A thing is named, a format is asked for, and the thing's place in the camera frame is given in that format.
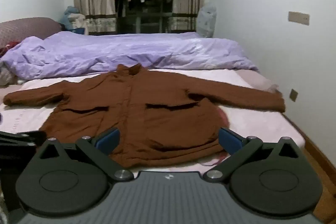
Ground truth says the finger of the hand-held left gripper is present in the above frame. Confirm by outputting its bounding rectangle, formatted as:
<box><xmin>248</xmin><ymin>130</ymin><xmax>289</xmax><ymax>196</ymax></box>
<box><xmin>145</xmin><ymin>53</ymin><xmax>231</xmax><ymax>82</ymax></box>
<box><xmin>0</xmin><ymin>131</ymin><xmax>47</xmax><ymax>148</ymax></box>

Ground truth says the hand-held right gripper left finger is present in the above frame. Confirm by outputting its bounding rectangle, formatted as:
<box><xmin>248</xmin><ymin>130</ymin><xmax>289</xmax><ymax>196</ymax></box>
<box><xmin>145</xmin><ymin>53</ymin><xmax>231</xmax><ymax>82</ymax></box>
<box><xmin>39</xmin><ymin>127</ymin><xmax>134</xmax><ymax>182</ymax></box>

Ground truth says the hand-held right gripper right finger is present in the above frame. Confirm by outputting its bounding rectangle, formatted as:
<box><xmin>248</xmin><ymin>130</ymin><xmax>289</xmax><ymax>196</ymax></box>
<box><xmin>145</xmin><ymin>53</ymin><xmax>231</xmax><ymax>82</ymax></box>
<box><xmin>203</xmin><ymin>127</ymin><xmax>303</xmax><ymax>182</ymax></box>

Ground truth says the brown jacket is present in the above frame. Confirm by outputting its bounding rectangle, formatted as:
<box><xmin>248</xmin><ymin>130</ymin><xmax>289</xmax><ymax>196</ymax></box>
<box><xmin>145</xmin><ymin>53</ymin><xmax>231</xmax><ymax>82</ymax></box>
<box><xmin>3</xmin><ymin>63</ymin><xmax>286</xmax><ymax>168</ymax></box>

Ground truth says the pile of blue white clothes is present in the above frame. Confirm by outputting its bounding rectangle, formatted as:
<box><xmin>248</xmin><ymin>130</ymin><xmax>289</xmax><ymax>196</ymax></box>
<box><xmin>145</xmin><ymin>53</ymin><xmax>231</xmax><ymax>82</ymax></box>
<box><xmin>59</xmin><ymin>6</ymin><xmax>88</xmax><ymax>35</ymax></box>

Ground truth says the pink printed bedsheet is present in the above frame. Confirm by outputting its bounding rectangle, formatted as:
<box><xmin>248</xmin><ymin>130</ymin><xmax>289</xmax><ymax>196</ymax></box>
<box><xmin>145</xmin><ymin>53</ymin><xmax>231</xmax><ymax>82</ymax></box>
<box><xmin>0</xmin><ymin>69</ymin><xmax>306</xmax><ymax>174</ymax></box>

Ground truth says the purple duvet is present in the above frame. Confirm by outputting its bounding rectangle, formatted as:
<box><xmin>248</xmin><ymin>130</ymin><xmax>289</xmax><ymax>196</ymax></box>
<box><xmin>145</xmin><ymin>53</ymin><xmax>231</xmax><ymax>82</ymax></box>
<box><xmin>0</xmin><ymin>31</ymin><xmax>259</xmax><ymax>81</ymax></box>

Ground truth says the dark red cloth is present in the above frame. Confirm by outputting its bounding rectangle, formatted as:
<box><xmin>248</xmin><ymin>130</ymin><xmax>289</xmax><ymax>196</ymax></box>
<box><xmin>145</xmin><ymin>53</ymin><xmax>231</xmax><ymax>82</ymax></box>
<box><xmin>0</xmin><ymin>41</ymin><xmax>21</xmax><ymax>57</ymax></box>

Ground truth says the mauve pillow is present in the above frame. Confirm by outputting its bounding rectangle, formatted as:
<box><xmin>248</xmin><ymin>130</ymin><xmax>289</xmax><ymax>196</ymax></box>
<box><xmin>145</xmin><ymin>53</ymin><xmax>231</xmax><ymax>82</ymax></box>
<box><xmin>0</xmin><ymin>17</ymin><xmax>62</xmax><ymax>48</ymax></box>

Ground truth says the white plastic bag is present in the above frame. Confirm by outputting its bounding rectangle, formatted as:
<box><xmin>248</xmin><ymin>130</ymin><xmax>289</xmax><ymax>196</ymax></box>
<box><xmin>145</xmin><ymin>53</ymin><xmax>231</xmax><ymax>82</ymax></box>
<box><xmin>197</xmin><ymin>6</ymin><xmax>217</xmax><ymax>38</ymax></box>

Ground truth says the wooden bed frame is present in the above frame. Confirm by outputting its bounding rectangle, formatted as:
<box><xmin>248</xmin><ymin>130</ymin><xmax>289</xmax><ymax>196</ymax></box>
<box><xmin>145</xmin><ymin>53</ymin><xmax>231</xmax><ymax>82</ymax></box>
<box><xmin>303</xmin><ymin>132</ymin><xmax>336</xmax><ymax>223</ymax></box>

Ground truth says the beige wall switch plate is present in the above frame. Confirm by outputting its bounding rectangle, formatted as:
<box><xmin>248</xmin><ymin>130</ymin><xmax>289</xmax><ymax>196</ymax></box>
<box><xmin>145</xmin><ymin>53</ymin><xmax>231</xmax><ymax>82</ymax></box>
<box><xmin>288</xmin><ymin>11</ymin><xmax>310</xmax><ymax>26</ymax></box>

